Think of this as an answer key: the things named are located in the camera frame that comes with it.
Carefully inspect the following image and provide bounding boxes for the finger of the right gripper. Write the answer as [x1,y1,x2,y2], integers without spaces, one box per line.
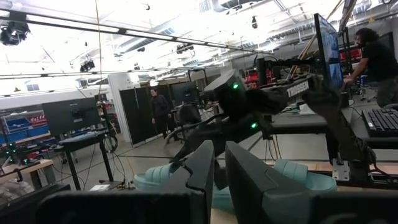
[213,149,230,191]
[169,136,203,164]

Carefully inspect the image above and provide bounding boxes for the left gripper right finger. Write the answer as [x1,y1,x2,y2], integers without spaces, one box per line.
[225,141,398,224]

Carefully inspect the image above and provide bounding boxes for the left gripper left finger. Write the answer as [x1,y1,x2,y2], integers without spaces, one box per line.
[34,139,215,224]

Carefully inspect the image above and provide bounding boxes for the blue storage bins shelf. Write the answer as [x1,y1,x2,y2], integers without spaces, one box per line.
[0,110,50,146]

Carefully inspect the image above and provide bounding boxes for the black office chair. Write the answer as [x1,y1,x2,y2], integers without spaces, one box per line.
[164,104,203,144]

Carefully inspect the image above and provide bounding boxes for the person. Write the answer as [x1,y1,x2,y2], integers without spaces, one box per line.
[343,27,398,108]
[150,89,172,139]

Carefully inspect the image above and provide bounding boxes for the black partition panels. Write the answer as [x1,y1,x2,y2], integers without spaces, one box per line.
[119,81,200,146]

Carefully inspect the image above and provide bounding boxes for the red grey bin rack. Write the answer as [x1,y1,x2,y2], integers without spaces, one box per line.
[245,70,259,90]

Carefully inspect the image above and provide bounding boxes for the grey computer desk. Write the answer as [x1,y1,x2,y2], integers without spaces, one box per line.
[269,105,398,150]

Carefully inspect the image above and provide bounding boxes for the black ceiling spotlight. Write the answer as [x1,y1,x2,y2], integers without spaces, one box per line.
[176,43,195,55]
[80,60,96,73]
[0,21,31,47]

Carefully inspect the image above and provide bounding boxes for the black workbench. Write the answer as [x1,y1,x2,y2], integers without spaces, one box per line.
[58,130,119,191]

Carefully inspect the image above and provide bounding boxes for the black monitor back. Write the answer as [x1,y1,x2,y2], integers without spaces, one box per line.
[42,97,101,136]

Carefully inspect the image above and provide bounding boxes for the yellow pole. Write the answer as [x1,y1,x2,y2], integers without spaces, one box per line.
[287,0,357,77]

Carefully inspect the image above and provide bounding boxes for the computer monitor blue screen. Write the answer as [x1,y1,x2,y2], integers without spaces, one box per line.
[313,12,345,91]

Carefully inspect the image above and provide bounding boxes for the black backlit keyboard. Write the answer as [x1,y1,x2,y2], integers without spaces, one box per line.
[361,108,398,138]

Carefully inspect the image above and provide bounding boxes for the small wooden table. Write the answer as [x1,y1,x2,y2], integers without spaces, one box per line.
[0,159,55,187]

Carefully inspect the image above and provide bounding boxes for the thin hanging cable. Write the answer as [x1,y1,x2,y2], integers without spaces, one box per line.
[94,0,103,103]

